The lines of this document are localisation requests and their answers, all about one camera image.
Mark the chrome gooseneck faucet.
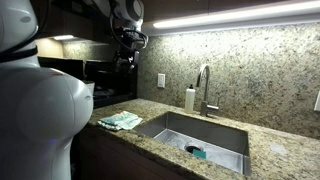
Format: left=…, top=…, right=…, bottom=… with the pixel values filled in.
left=195, top=64, right=221, bottom=118

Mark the black sink drain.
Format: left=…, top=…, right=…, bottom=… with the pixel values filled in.
left=184, top=143, right=203, bottom=155

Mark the white wall outlet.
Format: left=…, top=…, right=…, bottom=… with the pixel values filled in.
left=157, top=73, right=166, bottom=89
left=313, top=90, right=320, bottom=112

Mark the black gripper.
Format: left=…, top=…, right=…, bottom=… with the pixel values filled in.
left=113, top=49, right=141, bottom=74

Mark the teal and white towel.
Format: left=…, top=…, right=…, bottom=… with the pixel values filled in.
left=97, top=110, right=144, bottom=132

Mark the white soap dispenser bottle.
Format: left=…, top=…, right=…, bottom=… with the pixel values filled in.
left=184, top=83, right=197, bottom=114

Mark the teal sponge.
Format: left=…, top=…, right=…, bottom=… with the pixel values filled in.
left=192, top=148, right=208, bottom=160

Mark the stainless steel sink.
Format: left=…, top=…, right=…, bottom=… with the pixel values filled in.
left=134, top=110, right=252, bottom=177

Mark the under-cabinet light strip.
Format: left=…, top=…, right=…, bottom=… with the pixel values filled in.
left=152, top=0, right=320, bottom=30

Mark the range hood light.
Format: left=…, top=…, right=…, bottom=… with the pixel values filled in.
left=52, top=34, right=76, bottom=41

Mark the white plastic pitcher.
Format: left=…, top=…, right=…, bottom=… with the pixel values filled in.
left=82, top=80, right=96, bottom=97

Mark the dark wood lower cabinet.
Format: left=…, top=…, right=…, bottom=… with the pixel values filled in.
left=71, top=128, right=201, bottom=180

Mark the dark range hood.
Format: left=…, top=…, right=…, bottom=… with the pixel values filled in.
left=31, top=0, right=116, bottom=44

